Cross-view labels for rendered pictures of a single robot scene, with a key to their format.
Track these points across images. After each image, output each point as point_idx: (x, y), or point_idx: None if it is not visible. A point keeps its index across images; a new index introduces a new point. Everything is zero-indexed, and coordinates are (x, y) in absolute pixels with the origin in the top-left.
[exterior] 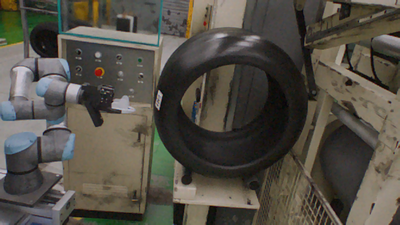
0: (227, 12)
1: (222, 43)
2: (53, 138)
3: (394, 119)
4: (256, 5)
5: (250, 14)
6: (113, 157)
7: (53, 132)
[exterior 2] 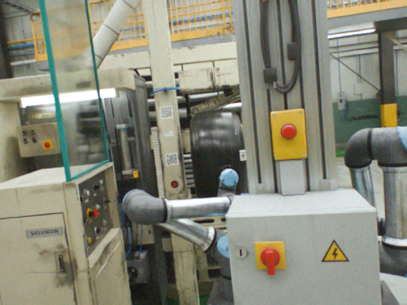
0: (177, 107)
1: (234, 114)
2: (223, 233)
3: None
4: (137, 107)
5: (135, 114)
6: None
7: (217, 230)
